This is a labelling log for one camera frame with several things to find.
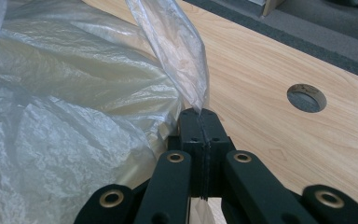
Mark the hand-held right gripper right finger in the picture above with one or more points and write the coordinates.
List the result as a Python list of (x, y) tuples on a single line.
[(213, 133)]

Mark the light wooden desk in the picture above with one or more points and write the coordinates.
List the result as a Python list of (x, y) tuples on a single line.
[(272, 6)]

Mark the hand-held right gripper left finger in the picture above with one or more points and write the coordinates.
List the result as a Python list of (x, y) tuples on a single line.
[(194, 133)]

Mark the clear plastic trash bag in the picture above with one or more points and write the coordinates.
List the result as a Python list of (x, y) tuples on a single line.
[(59, 149)]

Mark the dark round floor object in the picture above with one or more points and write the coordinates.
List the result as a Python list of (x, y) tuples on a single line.
[(351, 2)]

